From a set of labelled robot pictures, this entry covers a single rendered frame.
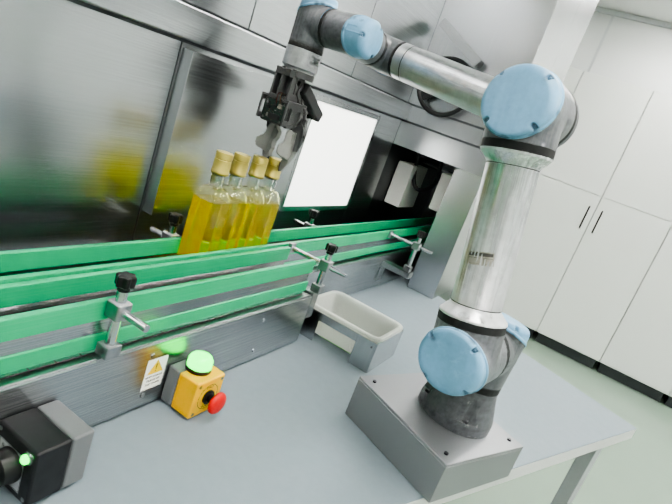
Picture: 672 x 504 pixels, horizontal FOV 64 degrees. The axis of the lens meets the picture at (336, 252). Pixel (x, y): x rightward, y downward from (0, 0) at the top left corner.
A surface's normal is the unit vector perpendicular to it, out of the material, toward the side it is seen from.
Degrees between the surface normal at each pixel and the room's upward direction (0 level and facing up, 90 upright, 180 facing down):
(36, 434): 0
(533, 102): 81
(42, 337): 90
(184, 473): 0
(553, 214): 90
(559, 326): 90
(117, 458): 0
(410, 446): 90
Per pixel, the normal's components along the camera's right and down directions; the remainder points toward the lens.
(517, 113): -0.53, -0.11
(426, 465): -0.76, -0.08
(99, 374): 0.82, 0.41
